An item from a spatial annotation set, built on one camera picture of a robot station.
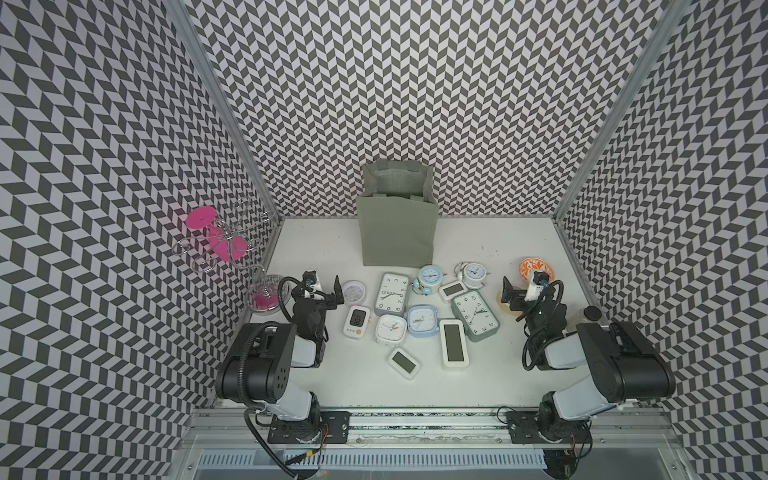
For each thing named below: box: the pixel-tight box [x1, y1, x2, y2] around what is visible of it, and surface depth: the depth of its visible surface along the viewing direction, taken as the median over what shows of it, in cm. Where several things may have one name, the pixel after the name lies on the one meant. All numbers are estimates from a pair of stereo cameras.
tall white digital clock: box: [439, 319, 470, 368], surface depth 85 cm
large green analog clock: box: [451, 290, 501, 342], surface depth 91 cm
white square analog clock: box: [375, 314, 407, 347], surface depth 88 cm
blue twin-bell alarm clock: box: [411, 265, 447, 296], surface depth 98 cm
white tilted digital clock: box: [386, 348, 422, 380], surface depth 83 cm
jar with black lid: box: [580, 305, 602, 324], surface depth 84 cm
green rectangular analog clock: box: [374, 272, 411, 316], surface depth 95 cm
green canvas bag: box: [357, 160, 439, 268], surface depth 101 cm
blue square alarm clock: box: [405, 304, 439, 337], surface depth 90 cm
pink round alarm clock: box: [342, 280, 367, 306], surface depth 96 cm
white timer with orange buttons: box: [343, 305, 371, 340], surface depth 89 cm
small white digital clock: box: [438, 280, 468, 301], surface depth 96 cm
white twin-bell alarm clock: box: [453, 262, 491, 290], surface depth 99 cm
